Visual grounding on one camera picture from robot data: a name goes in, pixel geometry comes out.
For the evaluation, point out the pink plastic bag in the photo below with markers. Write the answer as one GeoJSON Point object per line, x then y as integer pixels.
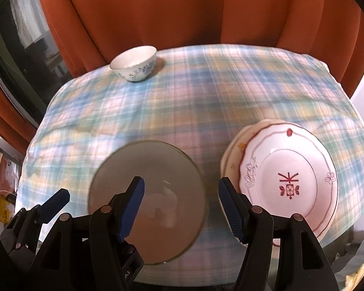
{"type": "Point", "coordinates": [9, 172]}

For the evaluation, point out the yellow packet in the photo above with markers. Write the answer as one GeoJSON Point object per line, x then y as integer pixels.
{"type": "Point", "coordinates": [1, 209]}

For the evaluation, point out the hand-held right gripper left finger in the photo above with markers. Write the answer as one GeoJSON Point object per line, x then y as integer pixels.
{"type": "Point", "coordinates": [135, 209]}

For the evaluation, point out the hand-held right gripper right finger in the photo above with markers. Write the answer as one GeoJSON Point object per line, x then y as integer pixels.
{"type": "Point", "coordinates": [232, 215]}

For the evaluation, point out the plaid tablecloth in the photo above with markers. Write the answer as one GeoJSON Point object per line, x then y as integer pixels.
{"type": "Point", "coordinates": [185, 112]}

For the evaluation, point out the yellow object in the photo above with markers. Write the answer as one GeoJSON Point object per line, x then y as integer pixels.
{"type": "Point", "coordinates": [358, 279]}

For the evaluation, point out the grey cloth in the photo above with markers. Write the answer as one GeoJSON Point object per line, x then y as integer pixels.
{"type": "Point", "coordinates": [362, 248]}

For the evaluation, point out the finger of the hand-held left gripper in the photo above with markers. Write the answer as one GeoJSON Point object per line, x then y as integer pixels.
{"type": "Point", "coordinates": [56, 199]}
{"type": "Point", "coordinates": [132, 266]}

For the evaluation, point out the small red patterned plate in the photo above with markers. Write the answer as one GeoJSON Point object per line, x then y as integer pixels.
{"type": "Point", "coordinates": [291, 163]}

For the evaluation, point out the blue patterned white bowl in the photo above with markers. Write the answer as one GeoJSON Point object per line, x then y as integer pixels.
{"type": "Point", "coordinates": [133, 60]}
{"type": "Point", "coordinates": [170, 172]}

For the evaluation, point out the orange curtain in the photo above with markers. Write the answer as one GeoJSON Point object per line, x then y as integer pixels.
{"type": "Point", "coordinates": [170, 6]}

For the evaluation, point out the dark framed window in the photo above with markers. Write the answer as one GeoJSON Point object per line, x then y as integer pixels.
{"type": "Point", "coordinates": [24, 21]}

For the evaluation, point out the large yellow floral plate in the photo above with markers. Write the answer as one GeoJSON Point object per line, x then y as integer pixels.
{"type": "Point", "coordinates": [232, 157]}

